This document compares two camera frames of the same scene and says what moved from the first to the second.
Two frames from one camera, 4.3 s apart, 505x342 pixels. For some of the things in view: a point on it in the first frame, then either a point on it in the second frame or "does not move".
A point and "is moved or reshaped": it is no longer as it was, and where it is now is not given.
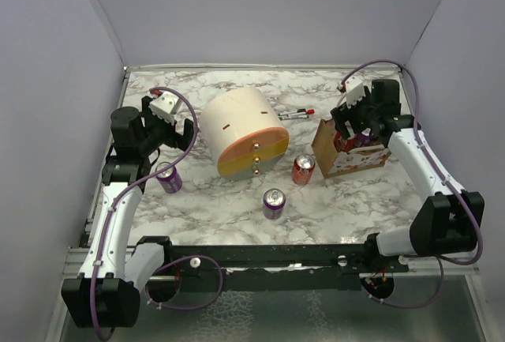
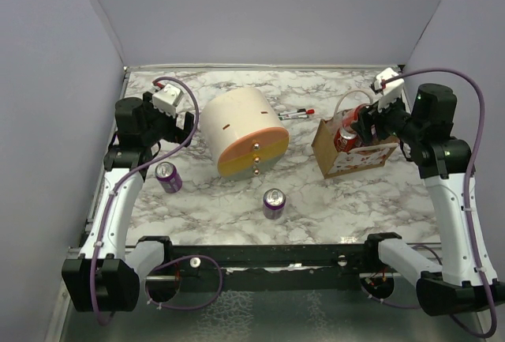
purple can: (170, 178) does not move
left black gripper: (175, 139) does not move
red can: (343, 144) does not move
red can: (302, 169) is moved or reshaped
